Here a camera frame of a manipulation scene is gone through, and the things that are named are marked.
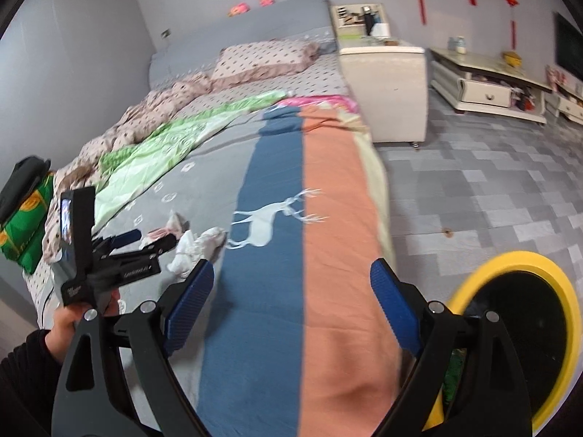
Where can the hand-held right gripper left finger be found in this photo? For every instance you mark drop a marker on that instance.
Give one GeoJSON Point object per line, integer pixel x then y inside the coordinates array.
{"type": "Point", "coordinates": [189, 305]}

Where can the black flat television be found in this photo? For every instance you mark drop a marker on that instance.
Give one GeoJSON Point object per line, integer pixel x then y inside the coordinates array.
{"type": "Point", "coordinates": [571, 45]}

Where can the yellow round trash bin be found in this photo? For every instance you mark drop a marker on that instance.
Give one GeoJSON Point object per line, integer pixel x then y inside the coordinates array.
{"type": "Point", "coordinates": [514, 259]}

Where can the striped deer print blanket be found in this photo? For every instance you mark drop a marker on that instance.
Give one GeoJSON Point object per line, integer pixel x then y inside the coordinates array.
{"type": "Point", "coordinates": [337, 236]}

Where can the cream tv stand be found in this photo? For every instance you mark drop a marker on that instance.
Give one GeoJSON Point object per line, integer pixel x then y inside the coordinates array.
{"type": "Point", "coordinates": [569, 104]}

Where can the pink patterned cloth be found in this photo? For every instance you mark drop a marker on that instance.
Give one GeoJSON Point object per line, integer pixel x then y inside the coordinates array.
{"type": "Point", "coordinates": [319, 100]}

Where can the glass jar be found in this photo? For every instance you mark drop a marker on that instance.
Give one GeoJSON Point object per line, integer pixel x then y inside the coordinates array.
{"type": "Point", "coordinates": [457, 45]}

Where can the pink wrapper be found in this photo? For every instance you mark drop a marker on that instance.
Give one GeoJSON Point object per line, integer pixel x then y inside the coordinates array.
{"type": "Point", "coordinates": [173, 223]}

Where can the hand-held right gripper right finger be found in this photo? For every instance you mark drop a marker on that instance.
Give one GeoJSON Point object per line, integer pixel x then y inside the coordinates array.
{"type": "Point", "coordinates": [394, 309]}

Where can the black bag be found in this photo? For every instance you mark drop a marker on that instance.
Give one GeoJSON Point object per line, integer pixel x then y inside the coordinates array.
{"type": "Point", "coordinates": [22, 182]}

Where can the white tissue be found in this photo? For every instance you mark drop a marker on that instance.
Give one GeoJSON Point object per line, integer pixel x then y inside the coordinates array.
{"type": "Point", "coordinates": [205, 239]}

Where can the pink floral quilt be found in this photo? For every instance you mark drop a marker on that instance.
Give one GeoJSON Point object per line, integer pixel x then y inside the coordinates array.
{"type": "Point", "coordinates": [150, 109]}

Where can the green patterned quilt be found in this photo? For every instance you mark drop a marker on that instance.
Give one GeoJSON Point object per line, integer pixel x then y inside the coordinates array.
{"type": "Point", "coordinates": [173, 141]}

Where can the pink plush toy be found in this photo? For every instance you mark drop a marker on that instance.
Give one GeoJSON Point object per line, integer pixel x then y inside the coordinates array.
{"type": "Point", "coordinates": [239, 9]}

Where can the cream coffee table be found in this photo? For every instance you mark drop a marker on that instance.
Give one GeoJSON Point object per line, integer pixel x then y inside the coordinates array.
{"type": "Point", "coordinates": [483, 93]}

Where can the grey upholstered bed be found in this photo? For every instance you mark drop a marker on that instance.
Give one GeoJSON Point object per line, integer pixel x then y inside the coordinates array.
{"type": "Point", "coordinates": [255, 22]}

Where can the pink packaged item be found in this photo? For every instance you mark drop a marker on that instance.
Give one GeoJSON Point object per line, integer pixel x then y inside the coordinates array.
{"type": "Point", "coordinates": [554, 77]}

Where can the person's left hand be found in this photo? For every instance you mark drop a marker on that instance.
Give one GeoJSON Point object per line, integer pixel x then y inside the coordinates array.
{"type": "Point", "coordinates": [63, 332]}

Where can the person's left forearm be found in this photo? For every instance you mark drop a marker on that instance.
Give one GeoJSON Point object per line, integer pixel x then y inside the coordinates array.
{"type": "Point", "coordinates": [27, 387]}

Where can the yellow bowl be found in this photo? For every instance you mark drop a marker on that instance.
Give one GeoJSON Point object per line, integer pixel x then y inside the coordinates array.
{"type": "Point", "coordinates": [512, 59]}

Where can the pink dotted pillow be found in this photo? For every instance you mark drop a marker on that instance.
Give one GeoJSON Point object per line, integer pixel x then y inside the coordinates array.
{"type": "Point", "coordinates": [259, 61]}

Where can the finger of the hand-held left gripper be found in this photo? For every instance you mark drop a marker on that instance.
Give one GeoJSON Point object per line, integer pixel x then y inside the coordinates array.
{"type": "Point", "coordinates": [125, 238]}
{"type": "Point", "coordinates": [157, 246]}

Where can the cream bedside cabinet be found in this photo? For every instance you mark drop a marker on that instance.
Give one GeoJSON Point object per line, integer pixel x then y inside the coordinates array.
{"type": "Point", "coordinates": [387, 86]}

